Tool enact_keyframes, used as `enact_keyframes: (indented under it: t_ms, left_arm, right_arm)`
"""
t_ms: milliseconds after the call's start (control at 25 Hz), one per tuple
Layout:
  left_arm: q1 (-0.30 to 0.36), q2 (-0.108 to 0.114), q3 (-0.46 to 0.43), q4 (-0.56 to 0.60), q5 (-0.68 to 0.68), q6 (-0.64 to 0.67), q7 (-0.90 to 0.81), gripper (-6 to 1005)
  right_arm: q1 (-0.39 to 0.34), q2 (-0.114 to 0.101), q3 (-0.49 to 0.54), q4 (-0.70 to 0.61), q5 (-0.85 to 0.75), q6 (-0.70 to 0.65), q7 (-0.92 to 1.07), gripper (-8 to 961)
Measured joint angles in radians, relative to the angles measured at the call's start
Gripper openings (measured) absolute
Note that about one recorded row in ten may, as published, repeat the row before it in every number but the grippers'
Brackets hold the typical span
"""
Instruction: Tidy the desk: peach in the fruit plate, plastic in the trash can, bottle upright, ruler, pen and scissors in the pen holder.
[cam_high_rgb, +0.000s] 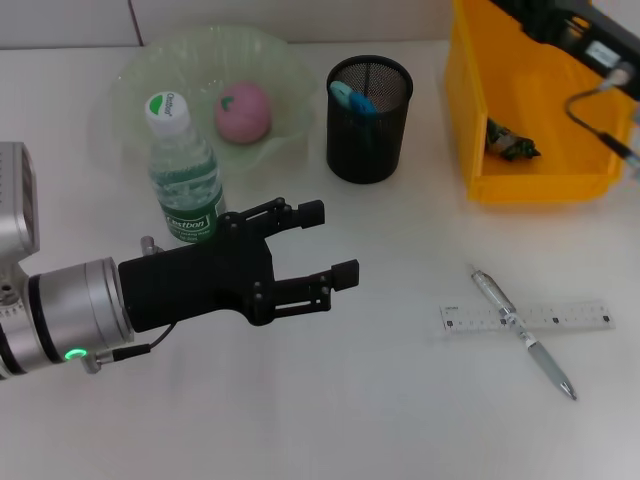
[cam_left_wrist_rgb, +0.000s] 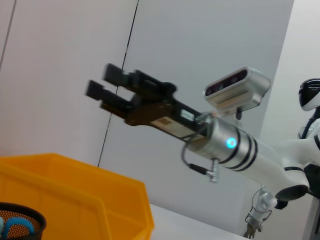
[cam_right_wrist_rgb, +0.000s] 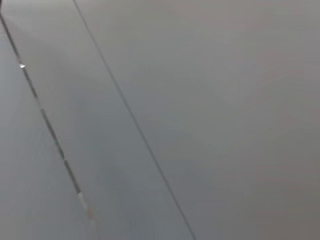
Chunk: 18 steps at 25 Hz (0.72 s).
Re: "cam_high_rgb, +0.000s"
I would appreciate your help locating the pink toy peach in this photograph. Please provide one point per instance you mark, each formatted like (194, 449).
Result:
(245, 112)

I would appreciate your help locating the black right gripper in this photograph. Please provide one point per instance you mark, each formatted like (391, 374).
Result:
(570, 25)

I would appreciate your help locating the yellow plastic bin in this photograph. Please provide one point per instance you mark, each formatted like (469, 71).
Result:
(525, 75)

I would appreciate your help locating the pale green ruffled fruit bowl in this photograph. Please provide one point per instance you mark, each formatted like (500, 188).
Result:
(280, 80)

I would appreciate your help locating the green plastic wrapper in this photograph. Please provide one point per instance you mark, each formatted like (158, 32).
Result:
(510, 142)

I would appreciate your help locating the silver ballpoint pen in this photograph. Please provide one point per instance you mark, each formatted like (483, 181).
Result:
(545, 360)

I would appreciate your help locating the clear green-label water bottle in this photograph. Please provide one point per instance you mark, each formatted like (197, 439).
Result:
(185, 170)

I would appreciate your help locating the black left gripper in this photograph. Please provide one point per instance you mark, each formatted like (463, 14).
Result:
(200, 280)

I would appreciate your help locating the clear plastic ruler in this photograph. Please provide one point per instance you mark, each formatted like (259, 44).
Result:
(470, 317)

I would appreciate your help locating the black mesh pen holder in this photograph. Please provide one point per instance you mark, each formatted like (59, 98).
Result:
(367, 145)

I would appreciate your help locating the blue safety scissors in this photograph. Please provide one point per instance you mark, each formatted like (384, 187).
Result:
(357, 100)

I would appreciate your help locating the black silver wrist camera box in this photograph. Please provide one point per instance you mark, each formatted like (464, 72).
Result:
(17, 200)

